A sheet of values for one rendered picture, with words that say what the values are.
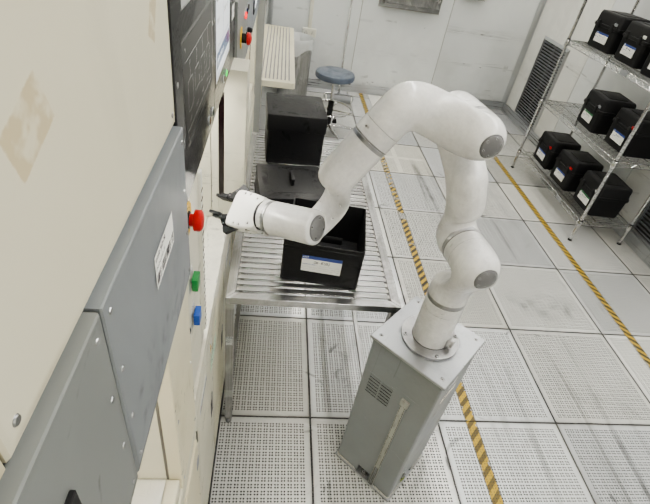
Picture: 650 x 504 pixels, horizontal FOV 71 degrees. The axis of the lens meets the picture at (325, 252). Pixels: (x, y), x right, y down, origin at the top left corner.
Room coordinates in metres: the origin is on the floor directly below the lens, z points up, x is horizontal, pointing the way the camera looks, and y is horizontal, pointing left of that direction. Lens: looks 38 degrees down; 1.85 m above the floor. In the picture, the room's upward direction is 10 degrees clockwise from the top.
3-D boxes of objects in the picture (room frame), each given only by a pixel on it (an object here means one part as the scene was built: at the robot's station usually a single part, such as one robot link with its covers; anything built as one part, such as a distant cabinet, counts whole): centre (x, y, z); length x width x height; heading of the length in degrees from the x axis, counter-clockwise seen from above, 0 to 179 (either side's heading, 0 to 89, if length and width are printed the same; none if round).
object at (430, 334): (1.04, -0.39, 0.85); 0.19 x 0.19 x 0.18
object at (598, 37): (4.02, -1.92, 1.31); 0.30 x 0.28 x 0.26; 15
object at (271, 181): (1.70, 0.19, 0.83); 0.29 x 0.29 x 0.13; 17
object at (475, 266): (1.01, -0.40, 1.07); 0.19 x 0.12 x 0.24; 18
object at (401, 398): (1.04, -0.39, 0.38); 0.28 x 0.28 x 0.76; 55
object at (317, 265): (1.33, 0.01, 0.85); 0.28 x 0.28 x 0.17; 2
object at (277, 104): (2.18, 0.27, 0.89); 0.29 x 0.29 x 0.25; 14
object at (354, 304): (1.74, 0.11, 0.38); 1.30 x 0.60 x 0.76; 10
